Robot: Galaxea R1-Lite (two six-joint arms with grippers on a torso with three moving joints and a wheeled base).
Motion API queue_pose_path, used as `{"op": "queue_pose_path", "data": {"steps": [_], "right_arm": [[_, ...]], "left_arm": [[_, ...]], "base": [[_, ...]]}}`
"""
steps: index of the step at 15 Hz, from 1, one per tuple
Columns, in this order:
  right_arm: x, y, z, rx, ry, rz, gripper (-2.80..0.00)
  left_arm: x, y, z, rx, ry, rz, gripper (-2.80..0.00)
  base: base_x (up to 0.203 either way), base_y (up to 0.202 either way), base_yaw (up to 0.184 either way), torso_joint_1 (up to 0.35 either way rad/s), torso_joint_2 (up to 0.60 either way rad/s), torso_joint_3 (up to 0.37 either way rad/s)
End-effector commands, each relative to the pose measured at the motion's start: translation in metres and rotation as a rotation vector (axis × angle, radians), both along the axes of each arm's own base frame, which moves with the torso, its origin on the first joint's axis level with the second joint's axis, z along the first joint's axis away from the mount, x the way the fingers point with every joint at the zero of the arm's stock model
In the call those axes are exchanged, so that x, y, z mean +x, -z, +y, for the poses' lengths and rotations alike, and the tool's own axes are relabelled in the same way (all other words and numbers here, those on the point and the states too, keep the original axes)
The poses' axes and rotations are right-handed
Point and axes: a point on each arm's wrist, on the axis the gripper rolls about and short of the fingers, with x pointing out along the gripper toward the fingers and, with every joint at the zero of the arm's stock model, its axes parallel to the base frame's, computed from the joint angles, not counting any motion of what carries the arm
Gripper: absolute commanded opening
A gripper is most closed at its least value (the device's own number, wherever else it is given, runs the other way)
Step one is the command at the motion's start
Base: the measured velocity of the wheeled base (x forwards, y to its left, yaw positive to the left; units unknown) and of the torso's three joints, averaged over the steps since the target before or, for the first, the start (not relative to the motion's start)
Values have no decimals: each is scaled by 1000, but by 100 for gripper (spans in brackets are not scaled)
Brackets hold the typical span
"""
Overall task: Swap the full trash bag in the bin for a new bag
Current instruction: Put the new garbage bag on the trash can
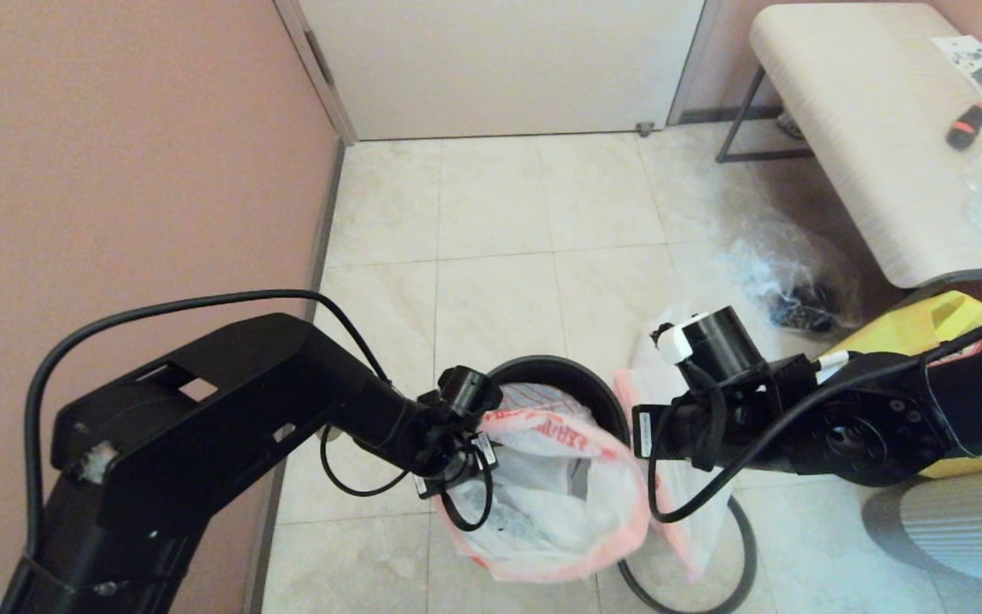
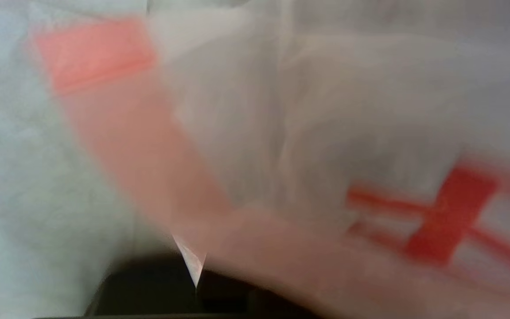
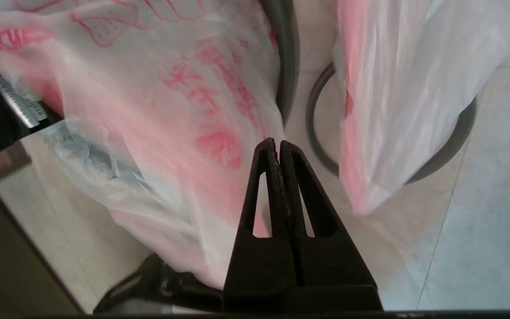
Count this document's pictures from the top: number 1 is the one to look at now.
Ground used translucent trash bag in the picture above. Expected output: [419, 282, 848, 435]
[614, 307, 741, 582]

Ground white red plastic bag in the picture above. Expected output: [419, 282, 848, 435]
[435, 382, 652, 585]

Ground black round trash bin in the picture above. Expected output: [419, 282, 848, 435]
[485, 355, 633, 449]

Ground black bin ring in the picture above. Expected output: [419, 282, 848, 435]
[617, 495, 757, 614]

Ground grey ribbed robot base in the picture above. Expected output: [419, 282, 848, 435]
[862, 465, 982, 585]

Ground crumpled clear plastic bag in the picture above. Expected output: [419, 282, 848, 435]
[717, 213, 863, 333]

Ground yellow shopping bag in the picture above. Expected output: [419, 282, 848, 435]
[830, 290, 982, 478]

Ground black left wrist motor cylinder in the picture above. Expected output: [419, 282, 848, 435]
[438, 365, 504, 420]

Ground black tangled object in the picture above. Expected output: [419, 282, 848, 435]
[768, 283, 840, 332]

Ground light wood-grain table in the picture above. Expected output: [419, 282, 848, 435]
[751, 2, 982, 289]

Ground black orange marker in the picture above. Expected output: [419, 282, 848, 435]
[944, 102, 982, 152]

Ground white door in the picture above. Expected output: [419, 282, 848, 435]
[297, 0, 705, 141]

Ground black and white booklet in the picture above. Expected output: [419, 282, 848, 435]
[930, 34, 982, 103]

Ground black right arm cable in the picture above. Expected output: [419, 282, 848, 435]
[647, 305, 982, 524]

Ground black metal table frame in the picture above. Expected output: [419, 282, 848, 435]
[717, 67, 982, 295]

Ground grey door frame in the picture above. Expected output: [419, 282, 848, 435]
[273, 0, 722, 146]

